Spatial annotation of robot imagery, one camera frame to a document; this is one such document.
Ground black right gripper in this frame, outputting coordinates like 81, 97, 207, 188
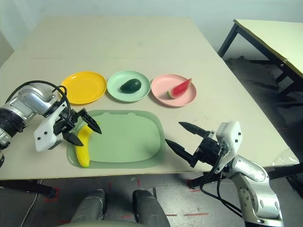
165, 122, 224, 168

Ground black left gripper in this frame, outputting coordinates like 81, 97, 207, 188
53, 108, 102, 147

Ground yellow toy banana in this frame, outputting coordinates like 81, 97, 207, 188
75, 121, 100, 169

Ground red toy watermelon slice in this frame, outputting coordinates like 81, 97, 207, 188
167, 78, 193, 99

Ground dark green toy avocado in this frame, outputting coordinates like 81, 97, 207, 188
119, 79, 142, 94

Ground yellow plastic plate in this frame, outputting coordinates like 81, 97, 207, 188
61, 71, 107, 105

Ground green silicone cutting board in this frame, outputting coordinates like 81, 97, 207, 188
66, 109, 166, 169

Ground pink plate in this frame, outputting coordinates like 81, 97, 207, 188
151, 74, 197, 108

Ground mint green plate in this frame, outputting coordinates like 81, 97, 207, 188
107, 70, 152, 103

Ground grey left robot leg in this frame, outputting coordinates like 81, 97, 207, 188
71, 189, 106, 222

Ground grey robot leg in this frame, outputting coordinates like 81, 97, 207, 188
132, 189, 170, 227
71, 189, 106, 222

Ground black metal table leg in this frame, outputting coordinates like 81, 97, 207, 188
0, 180, 60, 198
189, 163, 303, 190

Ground grey right robot leg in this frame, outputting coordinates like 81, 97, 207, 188
132, 189, 170, 227

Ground grey robot torso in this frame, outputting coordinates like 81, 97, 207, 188
56, 219, 143, 227

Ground clear plastic sheet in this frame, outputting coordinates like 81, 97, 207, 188
272, 148, 299, 167

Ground beige side table black legs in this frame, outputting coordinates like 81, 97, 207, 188
217, 18, 303, 95

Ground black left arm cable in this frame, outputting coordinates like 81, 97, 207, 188
7, 80, 73, 123

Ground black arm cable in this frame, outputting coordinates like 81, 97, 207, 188
7, 80, 73, 123
200, 153, 243, 218

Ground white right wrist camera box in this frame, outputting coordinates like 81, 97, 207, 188
215, 121, 242, 171

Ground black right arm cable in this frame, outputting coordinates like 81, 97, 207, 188
200, 153, 243, 218

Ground white floor cable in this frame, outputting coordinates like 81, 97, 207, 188
18, 179, 43, 227

